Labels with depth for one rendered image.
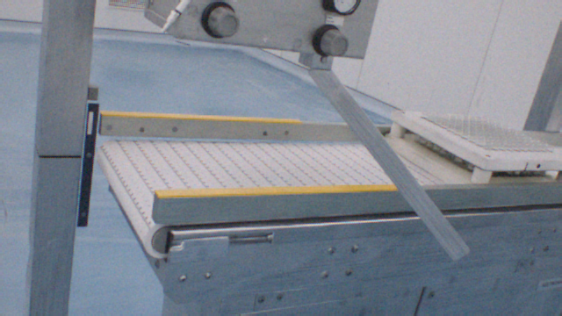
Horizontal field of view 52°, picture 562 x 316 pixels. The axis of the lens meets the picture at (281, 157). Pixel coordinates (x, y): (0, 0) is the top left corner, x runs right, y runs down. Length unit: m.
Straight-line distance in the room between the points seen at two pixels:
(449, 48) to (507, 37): 0.49
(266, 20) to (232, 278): 0.32
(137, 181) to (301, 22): 0.30
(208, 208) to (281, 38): 0.21
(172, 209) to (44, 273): 0.39
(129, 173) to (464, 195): 0.48
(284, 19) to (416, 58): 4.35
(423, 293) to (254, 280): 0.39
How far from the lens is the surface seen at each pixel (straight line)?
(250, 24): 0.57
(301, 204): 0.72
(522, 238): 1.07
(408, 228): 0.85
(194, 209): 0.65
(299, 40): 0.60
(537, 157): 1.05
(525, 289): 1.27
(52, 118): 0.88
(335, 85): 0.68
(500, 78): 4.47
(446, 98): 4.72
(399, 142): 1.09
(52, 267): 0.99
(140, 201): 0.72
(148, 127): 0.90
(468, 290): 1.13
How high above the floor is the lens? 1.12
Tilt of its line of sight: 19 degrees down
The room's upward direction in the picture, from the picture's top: 12 degrees clockwise
